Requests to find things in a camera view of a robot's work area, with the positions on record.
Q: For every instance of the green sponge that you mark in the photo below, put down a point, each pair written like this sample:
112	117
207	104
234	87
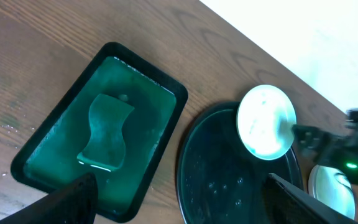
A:
106	148

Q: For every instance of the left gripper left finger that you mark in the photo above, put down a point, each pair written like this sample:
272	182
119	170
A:
75	203

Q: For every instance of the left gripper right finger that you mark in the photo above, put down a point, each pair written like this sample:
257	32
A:
286	204

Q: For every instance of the mint plate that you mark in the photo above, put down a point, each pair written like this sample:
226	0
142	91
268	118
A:
264	120
331	187

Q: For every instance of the round black tray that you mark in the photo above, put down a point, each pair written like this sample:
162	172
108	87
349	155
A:
218	179

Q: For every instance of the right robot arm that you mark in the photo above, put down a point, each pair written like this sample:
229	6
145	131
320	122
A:
350	168

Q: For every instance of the green rectangular tray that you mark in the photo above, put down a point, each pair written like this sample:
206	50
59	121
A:
48	160

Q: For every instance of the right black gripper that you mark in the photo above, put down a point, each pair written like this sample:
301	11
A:
322	147

